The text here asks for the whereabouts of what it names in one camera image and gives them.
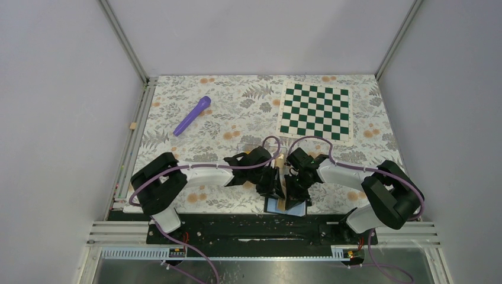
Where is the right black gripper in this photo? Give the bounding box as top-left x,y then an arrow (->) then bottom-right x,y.
284,171 -> 315,210

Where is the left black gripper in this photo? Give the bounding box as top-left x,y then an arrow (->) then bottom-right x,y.
248,165 -> 285,201

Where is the clear plastic card box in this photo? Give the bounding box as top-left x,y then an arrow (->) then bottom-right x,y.
237,142 -> 288,169

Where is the black leather card holder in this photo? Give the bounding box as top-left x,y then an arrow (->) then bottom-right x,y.
263,197 -> 307,217

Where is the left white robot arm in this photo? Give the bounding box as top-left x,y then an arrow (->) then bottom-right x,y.
130,146 -> 283,243

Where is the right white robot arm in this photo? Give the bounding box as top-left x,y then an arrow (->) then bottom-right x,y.
285,148 -> 424,244

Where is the green white chessboard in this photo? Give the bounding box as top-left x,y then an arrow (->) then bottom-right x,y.
276,80 -> 354,146

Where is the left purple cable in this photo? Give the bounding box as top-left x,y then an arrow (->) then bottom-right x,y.
128,135 -> 282,284

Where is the purple cable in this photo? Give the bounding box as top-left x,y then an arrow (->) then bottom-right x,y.
287,135 -> 426,284
128,135 -> 282,284

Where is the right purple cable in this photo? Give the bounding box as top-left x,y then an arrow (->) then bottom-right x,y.
287,135 -> 426,284

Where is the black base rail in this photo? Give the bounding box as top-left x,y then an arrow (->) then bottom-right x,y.
108,211 -> 420,259

